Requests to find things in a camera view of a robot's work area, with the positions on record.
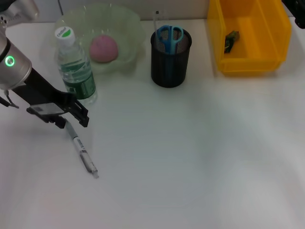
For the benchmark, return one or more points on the black mesh pen holder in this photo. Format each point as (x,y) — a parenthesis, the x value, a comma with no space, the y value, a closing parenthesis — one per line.
(170,66)

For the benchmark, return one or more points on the blue scissors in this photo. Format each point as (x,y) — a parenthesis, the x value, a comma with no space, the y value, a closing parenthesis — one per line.
(169,38)

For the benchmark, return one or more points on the clear water bottle green label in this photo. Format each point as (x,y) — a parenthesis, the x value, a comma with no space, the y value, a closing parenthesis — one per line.
(76,78)

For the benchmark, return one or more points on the yellow plastic bin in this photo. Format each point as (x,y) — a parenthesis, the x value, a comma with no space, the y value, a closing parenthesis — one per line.
(250,35)

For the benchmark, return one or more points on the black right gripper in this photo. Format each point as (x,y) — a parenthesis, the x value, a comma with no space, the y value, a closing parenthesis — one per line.
(294,7)

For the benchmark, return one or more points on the green translucent fruit bowl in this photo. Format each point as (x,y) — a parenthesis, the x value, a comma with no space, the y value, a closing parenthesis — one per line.
(124,28)

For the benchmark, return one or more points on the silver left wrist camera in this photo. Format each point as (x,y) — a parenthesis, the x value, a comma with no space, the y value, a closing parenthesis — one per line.
(21,9)

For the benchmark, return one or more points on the grey pen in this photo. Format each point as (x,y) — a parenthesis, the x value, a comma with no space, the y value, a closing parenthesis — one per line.
(81,148)

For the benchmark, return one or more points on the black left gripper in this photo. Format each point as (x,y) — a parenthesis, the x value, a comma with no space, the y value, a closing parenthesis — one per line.
(43,93)

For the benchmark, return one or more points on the pink peach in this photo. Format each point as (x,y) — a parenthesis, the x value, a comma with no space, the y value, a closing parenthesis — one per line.
(103,48)

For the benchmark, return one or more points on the clear plastic ruler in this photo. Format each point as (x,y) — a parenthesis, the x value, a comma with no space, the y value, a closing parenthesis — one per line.
(159,19)

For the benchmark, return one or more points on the green plastic wrapper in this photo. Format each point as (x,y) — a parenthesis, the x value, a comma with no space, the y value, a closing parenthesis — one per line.
(232,35)

